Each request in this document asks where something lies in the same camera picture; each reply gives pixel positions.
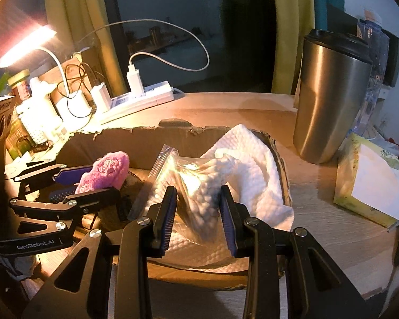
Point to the yellow tissue pack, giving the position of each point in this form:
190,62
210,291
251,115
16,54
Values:
345,172

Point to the white woven basket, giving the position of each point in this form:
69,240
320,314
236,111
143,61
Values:
40,129

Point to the white desk lamp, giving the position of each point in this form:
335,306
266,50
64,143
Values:
26,45

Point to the green paper cup package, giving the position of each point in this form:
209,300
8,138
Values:
18,139

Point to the dark window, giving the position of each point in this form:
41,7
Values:
193,6

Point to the steel tumbler with black lid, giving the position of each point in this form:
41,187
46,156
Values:
329,106

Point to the white paper towel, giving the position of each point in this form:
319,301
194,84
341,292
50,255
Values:
262,179

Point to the white power strip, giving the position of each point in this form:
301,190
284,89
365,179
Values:
146,98

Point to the yellow green curtain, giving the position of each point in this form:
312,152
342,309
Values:
83,13
291,6

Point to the pink fluffy cloth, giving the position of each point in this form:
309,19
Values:
106,169

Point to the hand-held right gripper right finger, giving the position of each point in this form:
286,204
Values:
227,222

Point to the white plastic bottle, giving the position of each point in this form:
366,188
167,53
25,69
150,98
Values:
40,89

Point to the glass jar with red label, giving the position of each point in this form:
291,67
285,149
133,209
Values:
20,89

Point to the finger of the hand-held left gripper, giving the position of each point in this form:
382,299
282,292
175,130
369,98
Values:
69,202
40,172

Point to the black monitor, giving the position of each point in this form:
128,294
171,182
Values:
394,59

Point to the clear water bottle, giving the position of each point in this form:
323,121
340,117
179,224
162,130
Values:
375,73

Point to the short white charger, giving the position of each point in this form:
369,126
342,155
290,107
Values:
101,96

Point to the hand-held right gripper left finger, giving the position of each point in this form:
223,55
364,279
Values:
164,219

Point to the brown paper bag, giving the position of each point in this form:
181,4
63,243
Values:
76,60

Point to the tall white charger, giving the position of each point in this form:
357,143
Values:
134,79

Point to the clear bag of cotton swabs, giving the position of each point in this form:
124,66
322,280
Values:
199,186

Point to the brown cardboard box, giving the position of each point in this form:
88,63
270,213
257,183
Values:
119,139

